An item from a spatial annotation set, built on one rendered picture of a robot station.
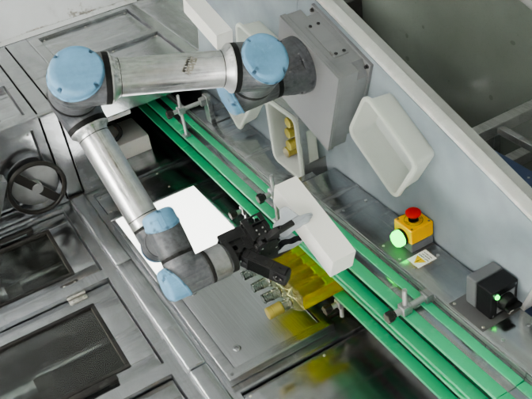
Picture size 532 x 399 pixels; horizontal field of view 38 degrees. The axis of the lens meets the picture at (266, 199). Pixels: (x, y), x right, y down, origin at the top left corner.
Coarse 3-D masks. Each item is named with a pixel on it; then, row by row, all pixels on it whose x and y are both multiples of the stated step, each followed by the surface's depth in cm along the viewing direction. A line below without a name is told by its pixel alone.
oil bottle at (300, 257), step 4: (296, 252) 220; (300, 252) 220; (304, 252) 219; (288, 256) 219; (292, 256) 218; (296, 256) 218; (300, 256) 218; (304, 256) 218; (308, 256) 218; (280, 260) 218; (284, 260) 218; (288, 260) 217; (292, 260) 217; (296, 260) 217; (300, 260) 217; (304, 260) 217; (308, 260) 217; (284, 264) 216; (288, 264) 216; (292, 264) 216; (296, 264) 216; (300, 264) 216; (292, 268) 215; (272, 284) 215
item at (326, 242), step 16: (288, 192) 176; (304, 192) 176; (304, 208) 173; (320, 208) 174; (320, 224) 171; (304, 240) 174; (320, 240) 168; (336, 240) 169; (320, 256) 170; (336, 256) 166; (352, 256) 169; (336, 272) 170
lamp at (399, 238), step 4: (400, 228) 193; (392, 232) 193; (396, 232) 192; (400, 232) 192; (404, 232) 192; (392, 236) 193; (396, 236) 192; (400, 236) 191; (404, 236) 192; (392, 240) 193; (396, 240) 192; (400, 240) 191; (404, 240) 192; (396, 244) 192; (400, 244) 192; (404, 244) 192
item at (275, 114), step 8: (272, 104) 227; (272, 112) 234; (280, 112) 235; (288, 112) 222; (272, 120) 235; (280, 120) 237; (296, 120) 221; (272, 128) 237; (280, 128) 238; (296, 128) 220; (272, 136) 238; (280, 136) 240; (296, 136) 222; (272, 144) 240; (280, 144) 241; (296, 144) 224; (272, 152) 243; (280, 152) 242; (280, 160) 241; (288, 160) 240; (296, 160) 239; (288, 168) 237; (296, 168) 236
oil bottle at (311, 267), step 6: (306, 264) 215; (312, 264) 215; (294, 270) 214; (300, 270) 213; (306, 270) 213; (312, 270) 213; (318, 270) 213; (294, 276) 212; (300, 276) 211; (306, 276) 211; (288, 282) 210; (294, 282) 210; (282, 288) 210; (288, 288) 209; (282, 294) 211
